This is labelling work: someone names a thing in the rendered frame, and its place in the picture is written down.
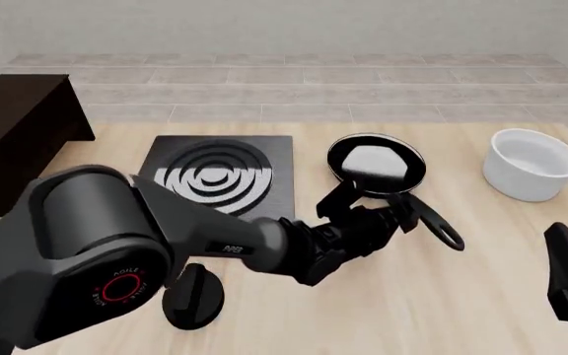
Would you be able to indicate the black frying pan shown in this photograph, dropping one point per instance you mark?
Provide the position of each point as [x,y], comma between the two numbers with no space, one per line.
[375,164]

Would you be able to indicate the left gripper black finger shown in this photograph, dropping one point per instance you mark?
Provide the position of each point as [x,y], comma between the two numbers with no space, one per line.
[405,213]
[337,196]

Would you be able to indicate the round black stove knob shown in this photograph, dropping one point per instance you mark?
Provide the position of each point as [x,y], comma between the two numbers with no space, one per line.
[192,296]

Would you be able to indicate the grey and black left robot arm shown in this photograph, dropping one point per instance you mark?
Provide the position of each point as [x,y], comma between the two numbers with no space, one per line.
[96,229]

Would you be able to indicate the white round bowl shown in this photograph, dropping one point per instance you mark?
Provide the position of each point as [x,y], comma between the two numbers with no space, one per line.
[533,166]

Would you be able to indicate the dark wooden cabinet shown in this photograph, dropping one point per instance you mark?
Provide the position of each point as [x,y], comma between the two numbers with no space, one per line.
[18,140]

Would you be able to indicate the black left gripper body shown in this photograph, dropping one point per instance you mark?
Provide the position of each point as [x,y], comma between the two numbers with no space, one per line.
[369,218]

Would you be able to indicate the flat black stove plate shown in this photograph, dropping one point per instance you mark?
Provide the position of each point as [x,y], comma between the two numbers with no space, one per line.
[225,174]

